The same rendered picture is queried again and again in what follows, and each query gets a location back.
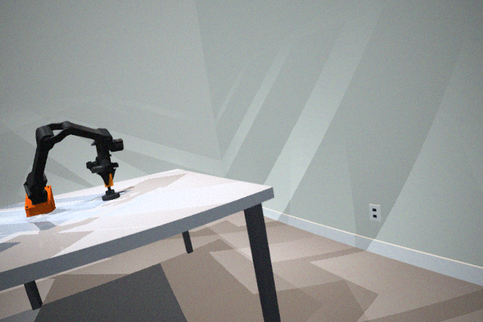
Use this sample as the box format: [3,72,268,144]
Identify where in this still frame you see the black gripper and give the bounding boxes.
[91,153,118,185]

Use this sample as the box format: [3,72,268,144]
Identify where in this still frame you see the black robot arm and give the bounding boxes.
[23,121,124,205]

